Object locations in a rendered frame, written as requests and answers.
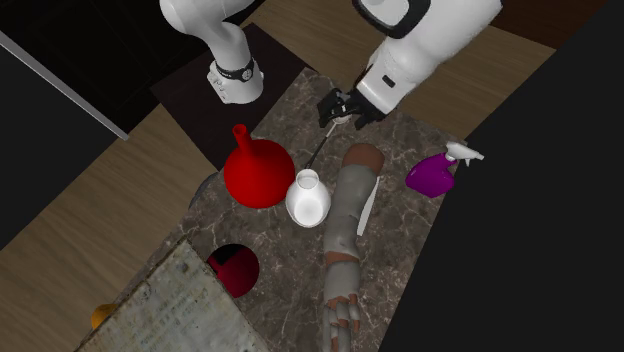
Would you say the white vase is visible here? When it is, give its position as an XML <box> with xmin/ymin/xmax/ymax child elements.
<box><xmin>284</xmin><ymin>168</ymin><xmax>333</xmax><ymax>229</ymax></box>

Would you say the red round vase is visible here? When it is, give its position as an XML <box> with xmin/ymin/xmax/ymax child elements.
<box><xmin>223</xmin><ymin>123</ymin><xmax>297</xmax><ymax>210</ymax></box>

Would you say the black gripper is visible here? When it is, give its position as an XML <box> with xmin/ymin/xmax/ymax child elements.
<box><xmin>316</xmin><ymin>88</ymin><xmax>387</xmax><ymax>131</ymax></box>

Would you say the dark red mug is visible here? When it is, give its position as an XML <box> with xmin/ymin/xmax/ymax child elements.
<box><xmin>206</xmin><ymin>243</ymin><xmax>262</xmax><ymax>300</ymax></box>

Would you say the orange round object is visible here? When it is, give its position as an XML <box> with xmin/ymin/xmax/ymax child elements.
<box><xmin>89</xmin><ymin>302</ymin><xmax>120</xmax><ymax>331</ymax></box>

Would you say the purple spray bottle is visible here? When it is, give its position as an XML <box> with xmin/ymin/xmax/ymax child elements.
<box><xmin>404</xmin><ymin>141</ymin><xmax>486</xmax><ymax>200</ymax></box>

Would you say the grey weathered box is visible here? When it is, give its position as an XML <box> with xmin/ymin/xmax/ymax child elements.
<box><xmin>72</xmin><ymin>236</ymin><xmax>272</xmax><ymax>352</ymax></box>

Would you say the dark robot stand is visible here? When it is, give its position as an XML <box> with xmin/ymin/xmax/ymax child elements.
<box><xmin>149</xmin><ymin>22</ymin><xmax>314</xmax><ymax>172</ymax></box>

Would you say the white spoon with black handle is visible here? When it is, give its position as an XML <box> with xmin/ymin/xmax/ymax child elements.
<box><xmin>303</xmin><ymin>113</ymin><xmax>351</xmax><ymax>170</ymax></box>

